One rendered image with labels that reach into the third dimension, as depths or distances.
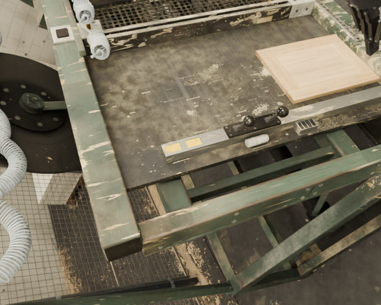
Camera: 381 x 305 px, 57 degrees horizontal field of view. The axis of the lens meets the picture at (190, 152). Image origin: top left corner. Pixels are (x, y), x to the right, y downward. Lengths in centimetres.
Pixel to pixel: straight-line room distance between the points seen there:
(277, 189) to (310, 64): 67
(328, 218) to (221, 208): 84
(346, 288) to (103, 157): 200
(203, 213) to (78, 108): 52
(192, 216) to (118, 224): 21
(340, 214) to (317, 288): 110
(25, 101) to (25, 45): 532
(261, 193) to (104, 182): 45
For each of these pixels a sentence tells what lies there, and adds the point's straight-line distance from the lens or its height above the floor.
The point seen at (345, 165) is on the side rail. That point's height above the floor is 126.
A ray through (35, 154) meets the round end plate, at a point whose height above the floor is 186.
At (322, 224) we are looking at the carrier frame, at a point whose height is 79.
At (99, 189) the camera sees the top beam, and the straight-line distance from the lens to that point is 98.
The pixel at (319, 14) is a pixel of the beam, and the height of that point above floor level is 90.
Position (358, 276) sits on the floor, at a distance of 260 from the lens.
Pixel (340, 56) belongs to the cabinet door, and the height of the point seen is 95.
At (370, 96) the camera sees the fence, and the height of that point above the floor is 101.
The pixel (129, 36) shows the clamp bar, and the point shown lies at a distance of 151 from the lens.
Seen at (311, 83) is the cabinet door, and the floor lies 113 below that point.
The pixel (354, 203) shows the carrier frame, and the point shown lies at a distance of 170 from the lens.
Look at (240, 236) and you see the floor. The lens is 309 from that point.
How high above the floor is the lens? 235
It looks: 41 degrees down
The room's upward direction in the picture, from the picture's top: 82 degrees counter-clockwise
